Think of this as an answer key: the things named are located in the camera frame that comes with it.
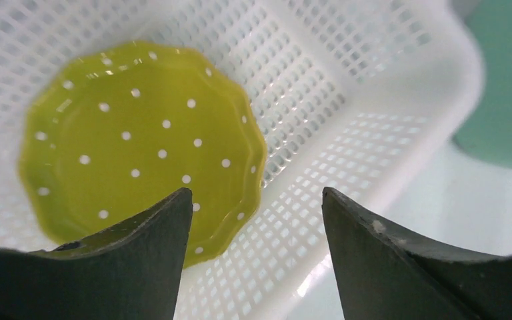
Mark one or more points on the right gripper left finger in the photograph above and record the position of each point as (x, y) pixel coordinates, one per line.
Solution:
(130, 270)

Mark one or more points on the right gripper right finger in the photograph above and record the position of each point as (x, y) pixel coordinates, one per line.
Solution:
(384, 270)

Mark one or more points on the green dotted plate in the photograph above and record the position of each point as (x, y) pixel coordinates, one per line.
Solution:
(115, 132)

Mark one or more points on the green trash bin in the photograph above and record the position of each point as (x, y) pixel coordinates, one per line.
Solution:
(487, 134)

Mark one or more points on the white plastic basket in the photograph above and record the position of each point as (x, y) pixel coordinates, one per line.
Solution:
(355, 95)

